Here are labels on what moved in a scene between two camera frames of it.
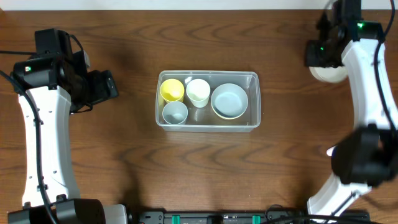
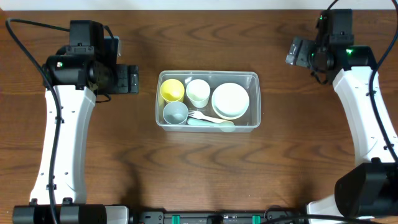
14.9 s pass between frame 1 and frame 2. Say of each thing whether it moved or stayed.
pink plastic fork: moved
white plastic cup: stayed
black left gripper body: moved
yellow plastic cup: stayed
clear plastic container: stayed
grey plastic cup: stayed
